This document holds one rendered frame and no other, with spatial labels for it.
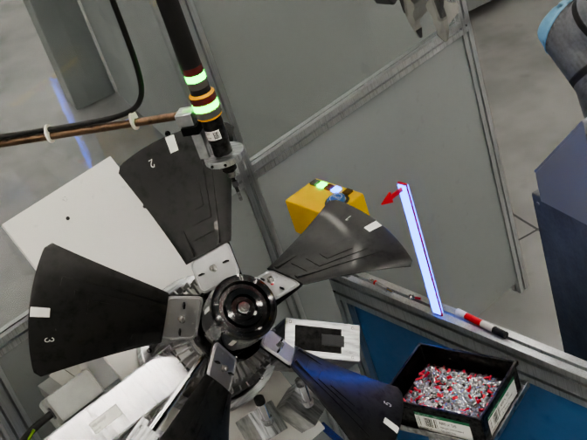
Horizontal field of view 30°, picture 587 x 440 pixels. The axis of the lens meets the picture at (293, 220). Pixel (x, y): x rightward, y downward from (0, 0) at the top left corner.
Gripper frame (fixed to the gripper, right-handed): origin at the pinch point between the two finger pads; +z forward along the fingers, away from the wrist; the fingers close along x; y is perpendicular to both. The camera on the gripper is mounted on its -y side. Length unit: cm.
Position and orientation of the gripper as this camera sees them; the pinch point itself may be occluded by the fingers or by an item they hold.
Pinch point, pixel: (429, 35)
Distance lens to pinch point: 212.0
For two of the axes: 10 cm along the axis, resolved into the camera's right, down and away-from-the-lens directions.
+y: 7.2, -5.3, 4.5
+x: -6.4, -2.4, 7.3
